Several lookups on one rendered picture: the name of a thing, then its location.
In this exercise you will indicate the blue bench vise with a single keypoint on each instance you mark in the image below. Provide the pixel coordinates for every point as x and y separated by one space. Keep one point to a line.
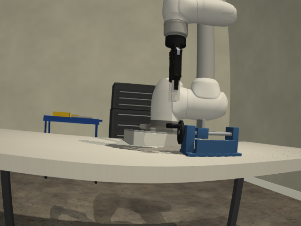
202 147

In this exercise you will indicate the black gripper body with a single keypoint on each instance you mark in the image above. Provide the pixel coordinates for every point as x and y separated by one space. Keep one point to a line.
175 41

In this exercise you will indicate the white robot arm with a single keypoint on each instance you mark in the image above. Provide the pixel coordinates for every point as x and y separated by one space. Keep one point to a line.
205 100

